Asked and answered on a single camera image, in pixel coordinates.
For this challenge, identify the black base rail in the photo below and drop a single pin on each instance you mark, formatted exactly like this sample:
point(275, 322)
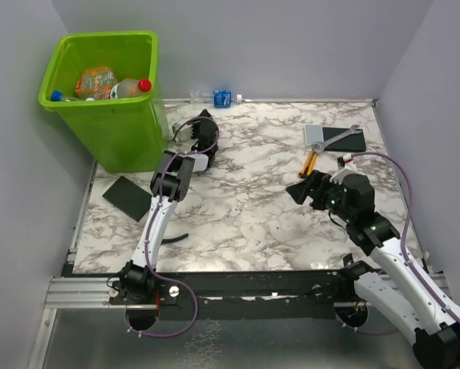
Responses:
point(241, 295)

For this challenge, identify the pepsi bottle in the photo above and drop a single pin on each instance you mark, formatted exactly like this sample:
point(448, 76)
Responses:
point(57, 96)

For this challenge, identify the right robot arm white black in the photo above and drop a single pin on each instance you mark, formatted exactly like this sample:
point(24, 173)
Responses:
point(427, 317)

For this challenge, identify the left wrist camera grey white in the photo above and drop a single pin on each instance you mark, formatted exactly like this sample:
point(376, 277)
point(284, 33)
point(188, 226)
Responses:
point(182, 132)

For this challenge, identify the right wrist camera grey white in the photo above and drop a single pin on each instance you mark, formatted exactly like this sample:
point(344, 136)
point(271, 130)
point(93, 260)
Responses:
point(346, 167)

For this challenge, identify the black foam block left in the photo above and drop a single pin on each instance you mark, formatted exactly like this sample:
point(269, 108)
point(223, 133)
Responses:
point(129, 198)

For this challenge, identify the blue handled pliers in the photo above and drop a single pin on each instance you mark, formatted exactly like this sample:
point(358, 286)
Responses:
point(175, 239)

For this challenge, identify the blue label bottle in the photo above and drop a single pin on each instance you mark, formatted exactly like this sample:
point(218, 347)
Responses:
point(217, 98)

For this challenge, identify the black foam block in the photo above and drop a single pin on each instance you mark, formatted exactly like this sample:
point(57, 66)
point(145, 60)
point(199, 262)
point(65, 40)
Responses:
point(352, 143)
point(129, 198)

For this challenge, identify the silver wrench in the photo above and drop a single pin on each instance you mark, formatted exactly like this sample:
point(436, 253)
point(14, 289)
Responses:
point(319, 146)

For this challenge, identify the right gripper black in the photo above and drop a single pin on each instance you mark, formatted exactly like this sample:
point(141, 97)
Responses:
point(317, 180)

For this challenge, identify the green plastic bin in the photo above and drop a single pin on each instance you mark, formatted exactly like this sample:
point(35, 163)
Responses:
point(123, 135)

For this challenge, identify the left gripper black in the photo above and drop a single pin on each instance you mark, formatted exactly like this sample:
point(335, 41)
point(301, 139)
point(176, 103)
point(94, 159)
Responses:
point(196, 124)

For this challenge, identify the red label clear bottle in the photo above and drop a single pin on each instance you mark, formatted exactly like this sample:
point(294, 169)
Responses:
point(130, 88)

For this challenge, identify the black foam block right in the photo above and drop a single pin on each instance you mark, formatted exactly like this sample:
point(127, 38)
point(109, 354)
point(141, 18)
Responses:
point(352, 143)

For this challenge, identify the grey rectangular plate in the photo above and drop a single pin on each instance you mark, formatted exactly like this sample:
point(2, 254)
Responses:
point(312, 134)

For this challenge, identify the yellow black utility knife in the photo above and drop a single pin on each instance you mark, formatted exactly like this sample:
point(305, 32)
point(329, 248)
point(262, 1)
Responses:
point(308, 165)

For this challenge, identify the crushed orange label bottle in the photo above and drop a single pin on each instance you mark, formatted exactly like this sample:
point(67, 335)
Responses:
point(96, 83)

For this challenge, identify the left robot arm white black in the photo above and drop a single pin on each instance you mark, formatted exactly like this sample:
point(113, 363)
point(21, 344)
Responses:
point(169, 186)

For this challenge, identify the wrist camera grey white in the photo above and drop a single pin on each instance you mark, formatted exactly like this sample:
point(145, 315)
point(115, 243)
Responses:
point(182, 132)
point(346, 167)

